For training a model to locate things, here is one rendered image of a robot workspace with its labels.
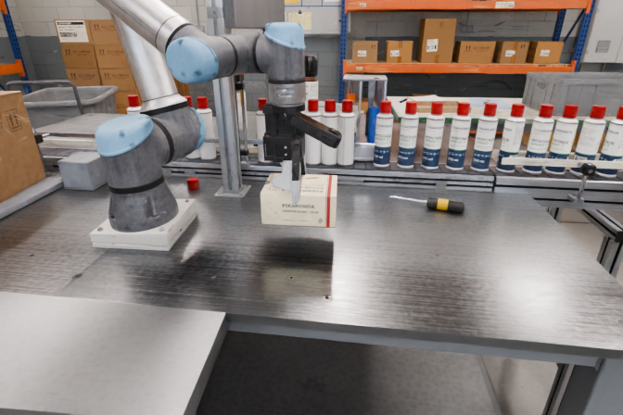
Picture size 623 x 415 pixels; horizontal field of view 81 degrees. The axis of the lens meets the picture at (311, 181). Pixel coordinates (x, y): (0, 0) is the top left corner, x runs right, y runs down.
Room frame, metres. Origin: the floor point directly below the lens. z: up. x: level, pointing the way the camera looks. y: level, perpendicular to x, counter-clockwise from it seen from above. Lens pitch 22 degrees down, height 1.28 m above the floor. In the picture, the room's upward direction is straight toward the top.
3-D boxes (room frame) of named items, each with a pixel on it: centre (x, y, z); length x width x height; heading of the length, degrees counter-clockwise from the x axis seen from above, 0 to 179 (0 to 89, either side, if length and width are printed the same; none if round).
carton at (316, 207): (0.76, 0.02, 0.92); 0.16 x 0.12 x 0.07; 85
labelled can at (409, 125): (1.10, -0.30, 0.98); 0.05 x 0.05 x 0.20
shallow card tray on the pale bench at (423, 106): (2.42, -0.83, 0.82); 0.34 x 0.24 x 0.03; 91
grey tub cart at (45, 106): (3.07, 2.02, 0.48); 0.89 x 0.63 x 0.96; 14
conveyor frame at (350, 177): (1.17, 0.26, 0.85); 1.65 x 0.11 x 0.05; 83
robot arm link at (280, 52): (0.76, 0.05, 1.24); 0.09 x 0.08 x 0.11; 66
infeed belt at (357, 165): (1.17, 0.26, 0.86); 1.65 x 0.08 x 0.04; 83
